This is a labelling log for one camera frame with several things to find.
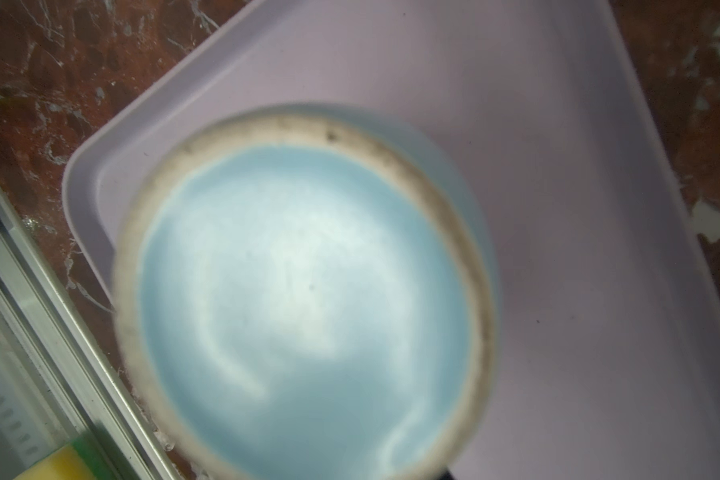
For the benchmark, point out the light blue mug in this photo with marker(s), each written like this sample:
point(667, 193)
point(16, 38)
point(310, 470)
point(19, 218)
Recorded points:
point(309, 291)

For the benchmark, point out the yellow sponge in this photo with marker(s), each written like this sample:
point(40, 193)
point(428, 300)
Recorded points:
point(75, 461)

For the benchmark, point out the lavender plastic tray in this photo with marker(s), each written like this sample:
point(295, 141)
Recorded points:
point(609, 361)

